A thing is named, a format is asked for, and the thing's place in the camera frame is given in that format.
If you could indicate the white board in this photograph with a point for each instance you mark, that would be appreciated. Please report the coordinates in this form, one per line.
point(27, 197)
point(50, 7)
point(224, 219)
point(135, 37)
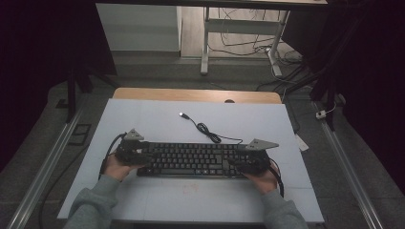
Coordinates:
point(159, 120)

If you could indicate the aluminium rail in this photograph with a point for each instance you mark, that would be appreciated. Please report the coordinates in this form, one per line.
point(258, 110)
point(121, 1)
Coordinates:
point(347, 168)
point(44, 171)

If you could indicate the wooden table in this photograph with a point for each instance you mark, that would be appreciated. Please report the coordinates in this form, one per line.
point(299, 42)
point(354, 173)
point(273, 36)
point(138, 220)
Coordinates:
point(178, 94)

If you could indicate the black curtain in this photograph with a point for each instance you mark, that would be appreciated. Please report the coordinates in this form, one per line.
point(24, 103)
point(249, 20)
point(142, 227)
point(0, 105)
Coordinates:
point(372, 79)
point(38, 63)

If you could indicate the black computer keyboard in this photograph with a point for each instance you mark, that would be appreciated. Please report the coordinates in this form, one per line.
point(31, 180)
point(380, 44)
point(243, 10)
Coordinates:
point(191, 157)

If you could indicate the person's left hand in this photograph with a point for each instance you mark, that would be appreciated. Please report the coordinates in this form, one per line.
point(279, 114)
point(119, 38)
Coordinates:
point(117, 170)

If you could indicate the small white box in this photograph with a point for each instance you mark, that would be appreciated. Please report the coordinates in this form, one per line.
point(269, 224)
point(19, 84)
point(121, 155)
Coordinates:
point(321, 114)

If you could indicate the white tag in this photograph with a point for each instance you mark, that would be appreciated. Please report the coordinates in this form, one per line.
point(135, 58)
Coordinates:
point(301, 143)

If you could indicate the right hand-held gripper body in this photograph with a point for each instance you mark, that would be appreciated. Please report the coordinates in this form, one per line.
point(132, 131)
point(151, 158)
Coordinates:
point(258, 160)

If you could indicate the white desk frame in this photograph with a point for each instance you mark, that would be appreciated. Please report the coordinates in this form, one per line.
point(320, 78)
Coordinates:
point(237, 26)

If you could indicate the white cabinet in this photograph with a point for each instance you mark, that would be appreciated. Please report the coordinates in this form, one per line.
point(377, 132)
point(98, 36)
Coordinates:
point(140, 30)

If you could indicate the dark table grommet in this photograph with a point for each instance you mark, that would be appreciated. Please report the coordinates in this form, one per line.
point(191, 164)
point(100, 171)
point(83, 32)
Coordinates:
point(229, 101)

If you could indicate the person's right hand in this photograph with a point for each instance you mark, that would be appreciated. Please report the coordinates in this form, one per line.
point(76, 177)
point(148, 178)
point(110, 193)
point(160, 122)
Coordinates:
point(264, 183)

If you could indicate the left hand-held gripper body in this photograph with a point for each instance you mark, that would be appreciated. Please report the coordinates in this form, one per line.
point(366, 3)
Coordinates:
point(129, 151)

